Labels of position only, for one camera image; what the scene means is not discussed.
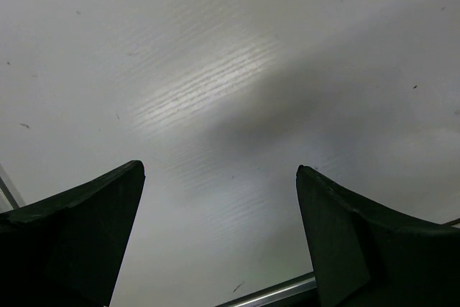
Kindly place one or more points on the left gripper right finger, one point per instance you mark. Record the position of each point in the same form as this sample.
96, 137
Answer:
366, 254

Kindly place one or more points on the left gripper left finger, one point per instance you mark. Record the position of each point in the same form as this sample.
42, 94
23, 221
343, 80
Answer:
67, 250

